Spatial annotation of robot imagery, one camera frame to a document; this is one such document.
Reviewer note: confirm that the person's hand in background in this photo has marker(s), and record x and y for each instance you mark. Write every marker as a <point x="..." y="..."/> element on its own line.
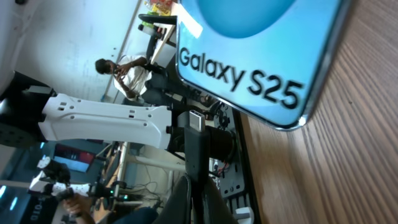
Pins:
<point x="79" y="205"/>

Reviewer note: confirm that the person in white shirt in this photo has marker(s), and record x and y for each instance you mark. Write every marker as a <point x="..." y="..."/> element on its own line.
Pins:
<point x="130" y="74"/>

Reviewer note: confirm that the turquoise screen smartphone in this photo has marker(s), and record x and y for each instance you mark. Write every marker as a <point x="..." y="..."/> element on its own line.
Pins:
<point x="268" y="59"/>

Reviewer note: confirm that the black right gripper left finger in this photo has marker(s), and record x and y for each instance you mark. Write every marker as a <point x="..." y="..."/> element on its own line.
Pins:
<point x="178" y="207"/>

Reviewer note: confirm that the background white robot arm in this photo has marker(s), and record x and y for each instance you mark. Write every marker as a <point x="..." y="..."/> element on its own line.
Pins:
<point x="53" y="180"/>

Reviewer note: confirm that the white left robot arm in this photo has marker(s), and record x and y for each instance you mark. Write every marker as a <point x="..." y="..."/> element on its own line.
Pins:
<point x="33" y="112"/>

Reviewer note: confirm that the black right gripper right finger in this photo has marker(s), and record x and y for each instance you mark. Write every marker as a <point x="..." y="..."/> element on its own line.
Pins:
<point x="215" y="210"/>

